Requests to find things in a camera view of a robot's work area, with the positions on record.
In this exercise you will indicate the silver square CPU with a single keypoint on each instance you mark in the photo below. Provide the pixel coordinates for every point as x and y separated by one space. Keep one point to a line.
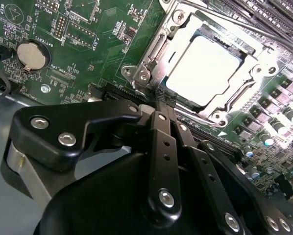
205 71

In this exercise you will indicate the thin metal locking lever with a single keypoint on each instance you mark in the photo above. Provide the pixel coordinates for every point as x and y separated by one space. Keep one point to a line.
133 85
276 37

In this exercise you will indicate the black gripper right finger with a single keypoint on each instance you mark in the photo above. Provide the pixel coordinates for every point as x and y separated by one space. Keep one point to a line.
207 169

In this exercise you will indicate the metal socket cover frame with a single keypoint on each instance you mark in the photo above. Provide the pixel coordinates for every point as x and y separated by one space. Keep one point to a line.
176 49

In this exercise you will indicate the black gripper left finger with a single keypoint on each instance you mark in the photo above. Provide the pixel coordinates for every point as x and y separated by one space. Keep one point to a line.
87 115

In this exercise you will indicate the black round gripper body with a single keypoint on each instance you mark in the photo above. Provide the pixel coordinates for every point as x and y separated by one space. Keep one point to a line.
100 200

